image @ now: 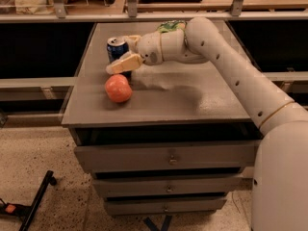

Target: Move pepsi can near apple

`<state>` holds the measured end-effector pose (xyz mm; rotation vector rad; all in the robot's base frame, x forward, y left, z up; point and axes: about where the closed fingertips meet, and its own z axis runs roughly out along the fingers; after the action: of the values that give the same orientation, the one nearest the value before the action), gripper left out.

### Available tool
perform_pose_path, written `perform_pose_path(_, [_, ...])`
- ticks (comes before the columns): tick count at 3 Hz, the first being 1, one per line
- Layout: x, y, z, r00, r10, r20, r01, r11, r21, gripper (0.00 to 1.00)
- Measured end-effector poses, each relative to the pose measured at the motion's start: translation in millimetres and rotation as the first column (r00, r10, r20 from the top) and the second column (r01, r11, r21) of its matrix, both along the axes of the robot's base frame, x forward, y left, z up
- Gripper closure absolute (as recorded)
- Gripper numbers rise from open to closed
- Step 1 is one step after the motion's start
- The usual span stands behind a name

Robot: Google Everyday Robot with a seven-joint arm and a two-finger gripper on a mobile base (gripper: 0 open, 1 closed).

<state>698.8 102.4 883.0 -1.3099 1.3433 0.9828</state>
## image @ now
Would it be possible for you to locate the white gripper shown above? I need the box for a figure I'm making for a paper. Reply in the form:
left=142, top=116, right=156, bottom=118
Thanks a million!
left=106, top=32, right=163, bottom=75

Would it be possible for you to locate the blue pepsi can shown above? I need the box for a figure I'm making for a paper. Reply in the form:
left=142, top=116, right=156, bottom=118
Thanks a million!
left=107, top=37, right=129, bottom=64

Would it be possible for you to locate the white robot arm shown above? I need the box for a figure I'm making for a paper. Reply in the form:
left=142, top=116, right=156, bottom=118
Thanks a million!
left=106, top=17, right=308, bottom=231

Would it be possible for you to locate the red apple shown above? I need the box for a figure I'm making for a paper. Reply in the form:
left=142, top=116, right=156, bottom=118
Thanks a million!
left=105, top=74, right=132, bottom=103

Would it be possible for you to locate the grey drawer cabinet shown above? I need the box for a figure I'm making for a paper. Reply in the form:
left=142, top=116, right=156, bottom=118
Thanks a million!
left=62, top=23, right=261, bottom=203

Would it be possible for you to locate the middle drawer front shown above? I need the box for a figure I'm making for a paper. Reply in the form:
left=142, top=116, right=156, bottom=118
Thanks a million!
left=93, top=174, right=242, bottom=198

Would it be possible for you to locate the drawer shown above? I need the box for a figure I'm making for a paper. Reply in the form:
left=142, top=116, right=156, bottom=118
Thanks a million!
left=104, top=196, right=226, bottom=216
left=74, top=141, right=260, bottom=173
left=93, top=174, right=242, bottom=198

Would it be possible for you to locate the top drawer front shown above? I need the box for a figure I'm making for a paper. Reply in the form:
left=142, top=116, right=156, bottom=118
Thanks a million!
left=74, top=141, right=260, bottom=173

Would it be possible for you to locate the bottom drawer front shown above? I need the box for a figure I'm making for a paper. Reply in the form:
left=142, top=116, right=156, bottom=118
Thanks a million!
left=104, top=196, right=226, bottom=216

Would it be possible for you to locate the black stand leg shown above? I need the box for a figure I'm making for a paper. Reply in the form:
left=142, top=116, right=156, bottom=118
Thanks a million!
left=0, top=169, right=58, bottom=231

